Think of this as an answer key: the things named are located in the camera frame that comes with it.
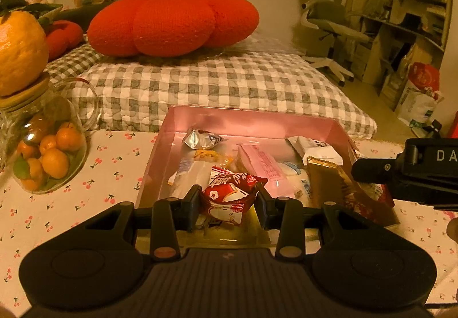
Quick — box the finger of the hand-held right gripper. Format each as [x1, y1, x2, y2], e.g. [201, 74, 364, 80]
[350, 157, 406, 184]

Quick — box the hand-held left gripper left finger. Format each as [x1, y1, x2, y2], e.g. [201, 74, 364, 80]
[86, 184, 203, 262]

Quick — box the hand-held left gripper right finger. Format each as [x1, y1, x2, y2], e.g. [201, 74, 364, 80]
[255, 187, 373, 261]

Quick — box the dark red patterned snack packet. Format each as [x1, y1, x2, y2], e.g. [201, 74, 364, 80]
[357, 181, 395, 223]

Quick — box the clear rice cracker packet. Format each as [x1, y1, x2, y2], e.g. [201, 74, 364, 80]
[167, 160, 216, 201]

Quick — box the red white snack packet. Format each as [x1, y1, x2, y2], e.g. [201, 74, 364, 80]
[198, 164, 269, 227]

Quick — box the blue white snack packet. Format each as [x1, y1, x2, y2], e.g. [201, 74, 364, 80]
[278, 161, 313, 205]

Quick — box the gold snack packet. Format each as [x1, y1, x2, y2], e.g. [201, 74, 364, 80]
[306, 156, 373, 220]

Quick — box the pink snack packet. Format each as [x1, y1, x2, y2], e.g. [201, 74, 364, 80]
[237, 144, 287, 181]

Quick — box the white orange snack packet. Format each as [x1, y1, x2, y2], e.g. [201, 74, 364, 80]
[194, 149, 231, 165]

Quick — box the silver snack packet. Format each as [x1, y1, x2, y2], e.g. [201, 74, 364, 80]
[182, 128, 228, 151]

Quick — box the pink cardboard box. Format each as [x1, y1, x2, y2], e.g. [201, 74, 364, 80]
[135, 105, 400, 244]

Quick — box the red white bag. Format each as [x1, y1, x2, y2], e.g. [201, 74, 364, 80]
[394, 62, 445, 129]

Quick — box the cherry print cloth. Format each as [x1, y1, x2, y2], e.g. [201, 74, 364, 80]
[0, 129, 458, 318]

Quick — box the grey checked pillow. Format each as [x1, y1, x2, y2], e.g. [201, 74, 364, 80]
[45, 42, 377, 141]

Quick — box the cluttered wooden desk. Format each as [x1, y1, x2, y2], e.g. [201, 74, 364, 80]
[360, 0, 452, 91]

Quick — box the pile of small oranges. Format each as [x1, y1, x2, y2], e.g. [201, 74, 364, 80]
[16, 120, 85, 192]

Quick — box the glass jar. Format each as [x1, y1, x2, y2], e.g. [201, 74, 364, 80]
[0, 76, 101, 195]

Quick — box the office chair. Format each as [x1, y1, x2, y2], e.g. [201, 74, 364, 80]
[293, 0, 371, 88]

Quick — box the large red pumpkin cushion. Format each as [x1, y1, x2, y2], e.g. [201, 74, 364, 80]
[87, 0, 260, 58]

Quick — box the wooden jar lid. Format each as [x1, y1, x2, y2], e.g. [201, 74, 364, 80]
[0, 72, 51, 112]

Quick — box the small red cushion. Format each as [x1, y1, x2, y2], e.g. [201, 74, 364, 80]
[44, 19, 85, 62]

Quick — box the dark green pillow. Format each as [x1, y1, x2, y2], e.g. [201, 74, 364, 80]
[54, 3, 120, 32]

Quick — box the large orange fruit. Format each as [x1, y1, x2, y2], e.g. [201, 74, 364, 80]
[0, 10, 50, 97]

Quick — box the green embroidered pillow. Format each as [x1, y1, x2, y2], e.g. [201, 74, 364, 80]
[21, 3, 64, 27]

